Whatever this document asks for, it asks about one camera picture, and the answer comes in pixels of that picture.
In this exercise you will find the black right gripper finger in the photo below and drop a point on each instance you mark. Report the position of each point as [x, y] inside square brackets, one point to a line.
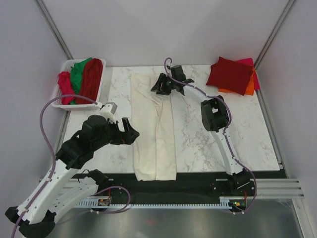
[161, 79]
[164, 89]

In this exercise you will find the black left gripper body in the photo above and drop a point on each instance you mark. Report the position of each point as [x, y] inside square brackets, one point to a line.
[113, 135]

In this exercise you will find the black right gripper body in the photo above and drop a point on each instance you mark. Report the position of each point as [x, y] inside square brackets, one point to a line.
[173, 83]

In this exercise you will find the white t shirt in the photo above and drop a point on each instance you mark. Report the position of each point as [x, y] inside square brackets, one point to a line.
[154, 155]

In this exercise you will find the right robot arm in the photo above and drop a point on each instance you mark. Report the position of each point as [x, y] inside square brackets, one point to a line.
[216, 118]

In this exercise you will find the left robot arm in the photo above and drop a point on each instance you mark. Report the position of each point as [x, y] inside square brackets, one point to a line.
[37, 216]

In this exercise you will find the folded dark red t shirt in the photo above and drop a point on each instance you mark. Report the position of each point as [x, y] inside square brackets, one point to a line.
[230, 75]

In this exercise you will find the crimson pink t shirt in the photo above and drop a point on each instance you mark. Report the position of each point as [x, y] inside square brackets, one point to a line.
[65, 86]

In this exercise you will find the green t shirt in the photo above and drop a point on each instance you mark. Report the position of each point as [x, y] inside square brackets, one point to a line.
[76, 75]

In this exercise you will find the folded pink t shirt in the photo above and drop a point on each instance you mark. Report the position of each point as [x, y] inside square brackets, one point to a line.
[254, 82]

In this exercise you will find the folded orange t shirt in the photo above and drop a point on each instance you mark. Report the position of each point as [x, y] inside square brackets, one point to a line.
[249, 89]

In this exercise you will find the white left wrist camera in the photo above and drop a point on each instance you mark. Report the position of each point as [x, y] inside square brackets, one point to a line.
[108, 111]

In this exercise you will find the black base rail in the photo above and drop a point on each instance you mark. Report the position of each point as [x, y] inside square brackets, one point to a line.
[187, 189]

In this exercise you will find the white cable duct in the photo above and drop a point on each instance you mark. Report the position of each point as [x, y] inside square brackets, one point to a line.
[224, 203]

